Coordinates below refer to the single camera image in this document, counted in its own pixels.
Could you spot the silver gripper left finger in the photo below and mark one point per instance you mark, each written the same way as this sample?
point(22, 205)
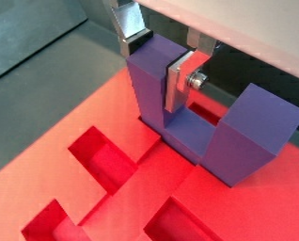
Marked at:
point(127, 20)

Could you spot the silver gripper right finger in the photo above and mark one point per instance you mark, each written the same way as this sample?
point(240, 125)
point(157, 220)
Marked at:
point(184, 72)

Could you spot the purple U-shaped block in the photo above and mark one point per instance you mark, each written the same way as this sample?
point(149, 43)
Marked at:
point(232, 148)

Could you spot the red slotted board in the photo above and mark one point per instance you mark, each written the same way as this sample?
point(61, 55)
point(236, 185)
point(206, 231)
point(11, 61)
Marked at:
point(101, 180)

